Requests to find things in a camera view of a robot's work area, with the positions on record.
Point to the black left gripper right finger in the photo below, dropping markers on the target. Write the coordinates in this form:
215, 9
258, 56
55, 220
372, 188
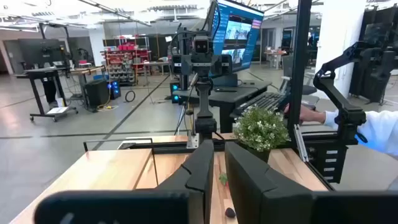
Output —
255, 193

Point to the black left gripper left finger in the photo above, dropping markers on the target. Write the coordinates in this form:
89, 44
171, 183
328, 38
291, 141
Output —
199, 174

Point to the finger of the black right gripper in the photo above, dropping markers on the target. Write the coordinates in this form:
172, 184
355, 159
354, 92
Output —
227, 64
186, 65

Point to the toy strawberry green leaves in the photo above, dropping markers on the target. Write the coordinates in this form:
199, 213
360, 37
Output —
223, 179

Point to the toy blackberry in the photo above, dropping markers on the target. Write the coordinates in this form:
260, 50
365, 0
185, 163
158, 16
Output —
230, 212

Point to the person's forearm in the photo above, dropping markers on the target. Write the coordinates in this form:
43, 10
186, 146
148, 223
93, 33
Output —
379, 130

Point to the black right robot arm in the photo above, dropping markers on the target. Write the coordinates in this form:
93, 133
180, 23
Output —
203, 105

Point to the black computer tower blue lights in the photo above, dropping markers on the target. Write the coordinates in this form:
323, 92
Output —
175, 91
96, 91

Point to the large computer monitor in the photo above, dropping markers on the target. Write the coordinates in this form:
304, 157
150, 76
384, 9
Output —
236, 37

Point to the backlit black keyboard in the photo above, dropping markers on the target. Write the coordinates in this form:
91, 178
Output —
261, 101

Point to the red parts bin shelf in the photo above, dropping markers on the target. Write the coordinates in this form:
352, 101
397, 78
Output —
124, 62

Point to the potted plant white flowers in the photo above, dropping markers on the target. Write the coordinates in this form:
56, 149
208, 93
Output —
261, 130

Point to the grey office chair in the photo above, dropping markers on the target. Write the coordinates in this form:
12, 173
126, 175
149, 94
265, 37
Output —
308, 90

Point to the wooden riser shelf black legs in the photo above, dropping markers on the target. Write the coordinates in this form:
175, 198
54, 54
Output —
109, 174

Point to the white building pillar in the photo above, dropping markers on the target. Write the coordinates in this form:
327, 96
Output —
339, 31
97, 46

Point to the person's hand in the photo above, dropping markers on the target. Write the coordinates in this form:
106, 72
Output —
306, 114

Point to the wooden top desk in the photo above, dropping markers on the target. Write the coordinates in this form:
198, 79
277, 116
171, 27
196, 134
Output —
87, 70

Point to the black rolling standing desk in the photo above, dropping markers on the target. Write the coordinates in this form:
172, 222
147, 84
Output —
43, 73

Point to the black display panel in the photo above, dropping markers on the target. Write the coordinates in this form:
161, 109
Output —
37, 51

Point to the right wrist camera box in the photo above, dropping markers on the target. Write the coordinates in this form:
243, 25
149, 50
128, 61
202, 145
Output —
201, 45

